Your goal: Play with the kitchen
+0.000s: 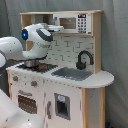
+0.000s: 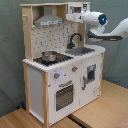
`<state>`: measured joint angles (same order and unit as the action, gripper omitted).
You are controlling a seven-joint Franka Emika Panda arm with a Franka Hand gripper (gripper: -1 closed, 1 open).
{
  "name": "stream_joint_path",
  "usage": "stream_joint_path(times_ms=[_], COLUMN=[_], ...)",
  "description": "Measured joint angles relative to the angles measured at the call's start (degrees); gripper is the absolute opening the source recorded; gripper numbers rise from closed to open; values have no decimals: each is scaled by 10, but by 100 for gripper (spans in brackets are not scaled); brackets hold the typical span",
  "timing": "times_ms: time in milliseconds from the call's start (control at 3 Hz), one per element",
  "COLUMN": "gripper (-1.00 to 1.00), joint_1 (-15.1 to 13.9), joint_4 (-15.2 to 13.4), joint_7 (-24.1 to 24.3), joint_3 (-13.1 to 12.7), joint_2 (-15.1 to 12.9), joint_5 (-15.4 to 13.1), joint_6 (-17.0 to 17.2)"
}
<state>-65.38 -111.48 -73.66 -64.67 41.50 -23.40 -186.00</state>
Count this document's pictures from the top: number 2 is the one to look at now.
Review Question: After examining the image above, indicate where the red stove knob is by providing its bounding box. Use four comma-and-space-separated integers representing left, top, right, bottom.
72, 66, 78, 72
54, 73, 60, 79

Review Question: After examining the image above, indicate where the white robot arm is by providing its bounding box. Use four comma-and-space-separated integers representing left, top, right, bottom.
66, 11, 128, 41

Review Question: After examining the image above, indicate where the small metal pot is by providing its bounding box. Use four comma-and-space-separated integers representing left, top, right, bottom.
42, 51, 57, 62

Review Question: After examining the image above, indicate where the wooden toy kitchen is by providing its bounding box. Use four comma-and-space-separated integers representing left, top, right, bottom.
22, 2, 105, 127

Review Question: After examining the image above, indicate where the black toy stovetop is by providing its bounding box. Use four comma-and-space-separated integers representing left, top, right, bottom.
34, 53, 71, 66

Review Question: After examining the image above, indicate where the toy oven door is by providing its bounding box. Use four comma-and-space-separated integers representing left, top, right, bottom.
55, 83, 74, 111

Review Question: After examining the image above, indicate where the left red stove knob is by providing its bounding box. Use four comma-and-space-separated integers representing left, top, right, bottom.
54, 73, 60, 79

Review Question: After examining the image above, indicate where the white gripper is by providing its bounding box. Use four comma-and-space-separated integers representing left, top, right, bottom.
66, 13, 86, 23

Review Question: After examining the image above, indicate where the grey ice dispenser panel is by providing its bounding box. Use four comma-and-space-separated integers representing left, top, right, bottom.
87, 65, 96, 83

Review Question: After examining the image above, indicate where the grey toy sink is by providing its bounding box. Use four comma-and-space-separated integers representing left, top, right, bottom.
66, 47, 94, 56

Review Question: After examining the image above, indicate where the grey range hood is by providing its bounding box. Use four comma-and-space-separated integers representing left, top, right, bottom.
35, 5, 64, 27

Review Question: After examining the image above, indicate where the black toy faucet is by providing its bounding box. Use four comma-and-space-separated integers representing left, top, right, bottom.
67, 33, 82, 49

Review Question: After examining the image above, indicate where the grey cabinet door handle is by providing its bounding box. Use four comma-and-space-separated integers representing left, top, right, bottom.
82, 76, 86, 90

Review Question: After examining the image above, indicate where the white toy microwave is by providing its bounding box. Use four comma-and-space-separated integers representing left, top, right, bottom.
66, 3, 88, 15

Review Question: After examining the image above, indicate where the right red stove knob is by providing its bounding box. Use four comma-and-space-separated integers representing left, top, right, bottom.
72, 66, 78, 72

